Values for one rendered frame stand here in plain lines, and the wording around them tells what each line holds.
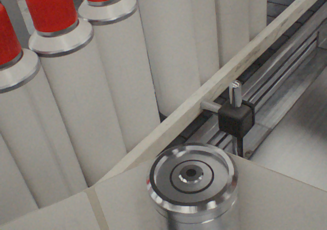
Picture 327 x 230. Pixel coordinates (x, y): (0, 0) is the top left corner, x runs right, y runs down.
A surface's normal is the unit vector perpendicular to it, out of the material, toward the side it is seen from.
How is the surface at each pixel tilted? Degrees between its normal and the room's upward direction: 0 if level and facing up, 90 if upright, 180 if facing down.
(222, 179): 0
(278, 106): 0
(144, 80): 90
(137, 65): 90
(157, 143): 90
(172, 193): 0
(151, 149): 90
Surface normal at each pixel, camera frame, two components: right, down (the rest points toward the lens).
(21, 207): 0.93, 0.13
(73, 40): 0.35, -0.24
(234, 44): 0.19, 0.61
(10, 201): 0.80, 0.29
